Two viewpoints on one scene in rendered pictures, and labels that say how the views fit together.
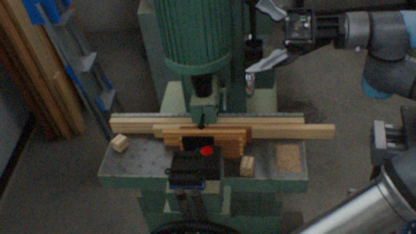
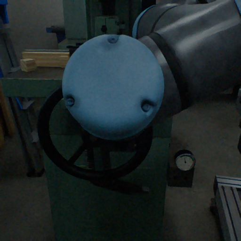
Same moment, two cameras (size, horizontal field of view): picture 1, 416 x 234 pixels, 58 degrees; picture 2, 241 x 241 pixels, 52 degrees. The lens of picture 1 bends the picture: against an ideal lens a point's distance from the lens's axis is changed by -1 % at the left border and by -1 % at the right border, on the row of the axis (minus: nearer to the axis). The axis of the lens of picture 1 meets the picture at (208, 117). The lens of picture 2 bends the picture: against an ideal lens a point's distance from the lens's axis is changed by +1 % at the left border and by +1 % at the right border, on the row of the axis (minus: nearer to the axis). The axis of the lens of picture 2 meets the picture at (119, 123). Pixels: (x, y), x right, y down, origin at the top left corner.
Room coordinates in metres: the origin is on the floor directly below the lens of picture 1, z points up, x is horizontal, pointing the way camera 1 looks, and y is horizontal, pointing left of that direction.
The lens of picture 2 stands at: (-0.05, 0.07, 1.09)
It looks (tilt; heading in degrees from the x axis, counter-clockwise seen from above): 25 degrees down; 353
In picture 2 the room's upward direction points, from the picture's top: straight up
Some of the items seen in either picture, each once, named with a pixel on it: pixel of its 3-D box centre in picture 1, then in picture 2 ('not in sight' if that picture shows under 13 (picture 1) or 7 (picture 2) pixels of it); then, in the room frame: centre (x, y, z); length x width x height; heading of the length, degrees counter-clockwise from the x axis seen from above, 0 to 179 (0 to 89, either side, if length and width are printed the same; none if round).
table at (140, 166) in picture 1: (201, 168); (100, 84); (0.73, 0.04, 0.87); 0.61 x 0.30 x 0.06; 80
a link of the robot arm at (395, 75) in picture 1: (389, 73); not in sight; (0.63, -0.40, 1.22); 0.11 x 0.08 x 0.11; 44
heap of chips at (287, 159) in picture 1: (287, 155); not in sight; (0.70, -0.21, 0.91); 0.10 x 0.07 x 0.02; 170
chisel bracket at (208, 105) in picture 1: (206, 100); (108, 29); (0.85, 0.00, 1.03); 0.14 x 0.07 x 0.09; 170
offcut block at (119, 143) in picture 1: (119, 143); (28, 65); (0.83, 0.28, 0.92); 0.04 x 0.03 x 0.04; 139
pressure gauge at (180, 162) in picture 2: not in sight; (184, 161); (0.58, -0.21, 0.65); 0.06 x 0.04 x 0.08; 80
